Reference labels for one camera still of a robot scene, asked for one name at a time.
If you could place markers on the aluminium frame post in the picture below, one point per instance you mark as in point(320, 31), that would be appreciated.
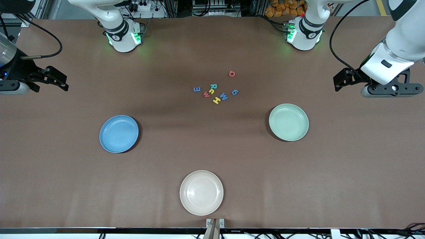
point(39, 8)

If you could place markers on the blue foam letter W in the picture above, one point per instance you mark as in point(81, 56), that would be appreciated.
point(223, 97)

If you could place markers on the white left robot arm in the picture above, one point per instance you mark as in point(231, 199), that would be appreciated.
point(398, 39)

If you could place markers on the metal mount bracket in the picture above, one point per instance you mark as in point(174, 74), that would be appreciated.
point(221, 221)

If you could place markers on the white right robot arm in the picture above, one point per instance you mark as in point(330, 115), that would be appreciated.
point(123, 39)

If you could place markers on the green plate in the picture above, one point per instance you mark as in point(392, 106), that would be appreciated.
point(289, 122)

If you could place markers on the beige plate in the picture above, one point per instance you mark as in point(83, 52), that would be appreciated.
point(201, 192)

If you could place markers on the blue plate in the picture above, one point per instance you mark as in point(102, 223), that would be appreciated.
point(119, 134)

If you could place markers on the yellow foam letter H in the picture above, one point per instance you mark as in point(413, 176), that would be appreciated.
point(216, 100)

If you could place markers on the white metal rack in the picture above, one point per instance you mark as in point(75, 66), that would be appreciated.
point(215, 12)

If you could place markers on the orange bags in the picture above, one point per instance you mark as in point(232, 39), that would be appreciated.
point(285, 9)

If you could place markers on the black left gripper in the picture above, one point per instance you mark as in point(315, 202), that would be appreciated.
point(359, 77)

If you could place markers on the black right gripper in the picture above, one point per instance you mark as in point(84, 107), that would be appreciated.
point(20, 72)

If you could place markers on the blue foam letter g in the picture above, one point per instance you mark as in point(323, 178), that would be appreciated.
point(234, 92)

